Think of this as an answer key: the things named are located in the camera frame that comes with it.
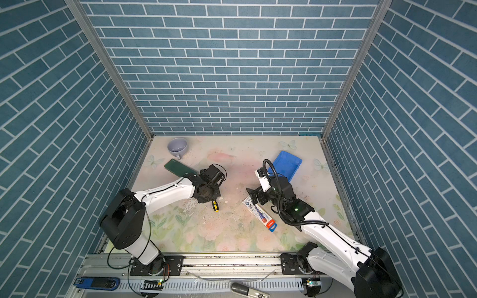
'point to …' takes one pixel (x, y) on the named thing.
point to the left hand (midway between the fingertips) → (221, 197)
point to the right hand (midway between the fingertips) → (258, 184)
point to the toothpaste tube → (261, 214)
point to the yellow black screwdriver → (215, 206)
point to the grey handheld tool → (248, 292)
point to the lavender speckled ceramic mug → (177, 147)
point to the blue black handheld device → (109, 284)
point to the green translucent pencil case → (179, 168)
